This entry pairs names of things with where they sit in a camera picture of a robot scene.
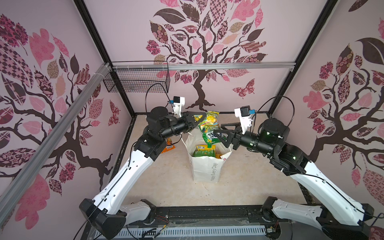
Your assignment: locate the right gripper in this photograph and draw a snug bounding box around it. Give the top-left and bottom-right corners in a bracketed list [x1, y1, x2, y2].
[213, 121, 273, 158]

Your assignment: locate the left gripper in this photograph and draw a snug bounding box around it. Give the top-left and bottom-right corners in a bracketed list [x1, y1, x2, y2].
[160, 110, 206, 139]

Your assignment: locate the Foxs candy packet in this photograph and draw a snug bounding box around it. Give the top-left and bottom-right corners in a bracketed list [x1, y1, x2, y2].
[198, 112, 221, 148]

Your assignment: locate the orange snack packet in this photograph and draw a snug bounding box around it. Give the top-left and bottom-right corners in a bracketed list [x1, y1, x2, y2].
[162, 138, 175, 154]

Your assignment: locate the white paper bag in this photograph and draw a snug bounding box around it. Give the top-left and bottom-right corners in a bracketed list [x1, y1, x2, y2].
[182, 129, 232, 183]

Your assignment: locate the green snack packet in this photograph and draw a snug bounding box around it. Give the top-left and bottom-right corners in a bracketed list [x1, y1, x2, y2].
[192, 145, 216, 158]

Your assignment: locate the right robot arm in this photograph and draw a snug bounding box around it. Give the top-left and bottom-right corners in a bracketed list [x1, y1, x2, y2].
[214, 119, 374, 240]

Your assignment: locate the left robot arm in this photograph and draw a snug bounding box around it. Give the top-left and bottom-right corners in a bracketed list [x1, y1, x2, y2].
[79, 107, 207, 240]

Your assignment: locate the white vent strip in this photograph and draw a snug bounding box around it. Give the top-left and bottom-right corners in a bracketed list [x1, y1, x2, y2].
[114, 226, 267, 240]

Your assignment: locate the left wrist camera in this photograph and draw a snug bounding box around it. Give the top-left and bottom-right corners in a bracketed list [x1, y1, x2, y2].
[172, 96, 185, 118]

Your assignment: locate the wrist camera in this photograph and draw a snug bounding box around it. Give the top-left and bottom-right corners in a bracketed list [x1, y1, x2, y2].
[234, 106, 256, 135]
[172, 96, 185, 118]

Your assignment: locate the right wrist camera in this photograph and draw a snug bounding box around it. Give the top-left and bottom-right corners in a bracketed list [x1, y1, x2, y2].
[234, 106, 256, 135]

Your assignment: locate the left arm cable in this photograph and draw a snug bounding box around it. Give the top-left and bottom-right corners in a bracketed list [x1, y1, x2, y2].
[144, 82, 175, 109]

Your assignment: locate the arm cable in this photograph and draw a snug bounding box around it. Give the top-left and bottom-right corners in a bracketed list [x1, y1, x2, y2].
[144, 82, 175, 109]
[254, 95, 296, 127]

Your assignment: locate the back aluminium rail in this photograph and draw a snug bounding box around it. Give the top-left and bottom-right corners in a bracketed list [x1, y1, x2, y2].
[113, 62, 296, 71]

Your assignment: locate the aluminium rail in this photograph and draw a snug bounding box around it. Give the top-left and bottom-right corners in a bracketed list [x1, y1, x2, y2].
[113, 62, 296, 71]
[1, 63, 111, 224]

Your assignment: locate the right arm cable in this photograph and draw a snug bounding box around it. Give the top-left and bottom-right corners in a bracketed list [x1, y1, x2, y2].
[254, 95, 296, 127]

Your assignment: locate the black wire basket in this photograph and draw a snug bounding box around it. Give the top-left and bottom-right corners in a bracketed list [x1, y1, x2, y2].
[103, 60, 171, 93]

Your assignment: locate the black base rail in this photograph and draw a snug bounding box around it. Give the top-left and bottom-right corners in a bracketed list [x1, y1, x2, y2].
[80, 203, 341, 240]

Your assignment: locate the left aluminium rail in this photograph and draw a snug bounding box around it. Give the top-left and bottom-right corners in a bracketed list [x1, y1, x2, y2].
[1, 63, 111, 224]

